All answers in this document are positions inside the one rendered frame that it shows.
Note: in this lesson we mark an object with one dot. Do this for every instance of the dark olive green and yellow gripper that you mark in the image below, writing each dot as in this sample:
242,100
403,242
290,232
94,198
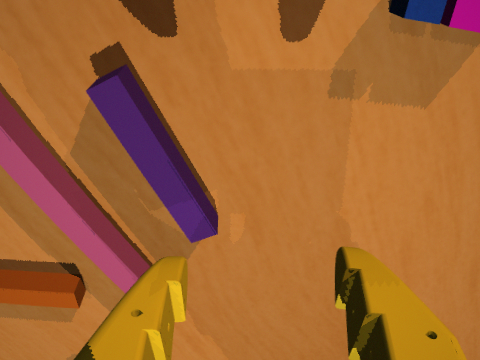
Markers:
385,319

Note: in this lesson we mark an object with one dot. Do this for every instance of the dark blue cube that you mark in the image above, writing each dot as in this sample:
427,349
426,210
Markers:
430,11

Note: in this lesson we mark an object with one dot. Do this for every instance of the purple rod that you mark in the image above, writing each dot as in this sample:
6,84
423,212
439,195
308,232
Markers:
125,108

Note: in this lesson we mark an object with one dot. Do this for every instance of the pink rod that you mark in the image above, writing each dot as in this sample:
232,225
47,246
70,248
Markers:
26,159

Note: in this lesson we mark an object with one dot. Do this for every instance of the orange rod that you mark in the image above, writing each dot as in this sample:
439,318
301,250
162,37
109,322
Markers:
41,288

